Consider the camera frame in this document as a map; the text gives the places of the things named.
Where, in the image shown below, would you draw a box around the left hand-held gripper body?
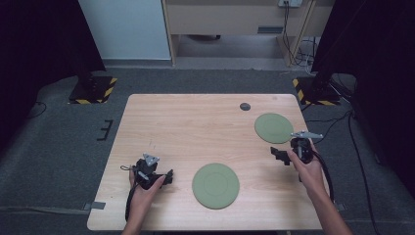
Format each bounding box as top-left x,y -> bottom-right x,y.
132,153 -> 161,191

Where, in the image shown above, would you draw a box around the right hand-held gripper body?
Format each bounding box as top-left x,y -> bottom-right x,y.
290,130 -> 324,165

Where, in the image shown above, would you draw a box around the green round plate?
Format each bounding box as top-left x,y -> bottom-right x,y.
254,113 -> 295,145
191,163 -> 241,211

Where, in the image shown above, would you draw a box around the person's left hand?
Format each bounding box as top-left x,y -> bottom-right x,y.
128,165 -> 166,213

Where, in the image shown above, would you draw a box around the person's right hand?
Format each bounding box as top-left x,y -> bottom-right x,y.
286,140 -> 325,198

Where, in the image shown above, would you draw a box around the black stand base striped edges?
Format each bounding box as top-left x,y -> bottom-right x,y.
292,76 -> 342,107
68,75 -> 118,105

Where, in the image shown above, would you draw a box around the dark curtain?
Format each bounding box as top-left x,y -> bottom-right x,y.
0,0 -> 107,155
310,0 -> 415,190

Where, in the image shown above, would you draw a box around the white panel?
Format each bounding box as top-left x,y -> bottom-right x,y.
77,0 -> 172,61

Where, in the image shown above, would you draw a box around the grey power strip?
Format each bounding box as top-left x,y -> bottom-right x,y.
278,0 -> 303,8

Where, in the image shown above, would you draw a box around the thin black floor cable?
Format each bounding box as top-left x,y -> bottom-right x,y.
304,111 -> 354,146

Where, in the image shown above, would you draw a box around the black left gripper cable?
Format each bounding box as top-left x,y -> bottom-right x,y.
119,164 -> 140,222

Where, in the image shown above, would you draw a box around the black desk cables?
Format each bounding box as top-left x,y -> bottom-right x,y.
281,1 -> 309,67

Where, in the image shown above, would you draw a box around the black looped floor cable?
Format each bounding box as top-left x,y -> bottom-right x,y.
27,101 -> 48,119

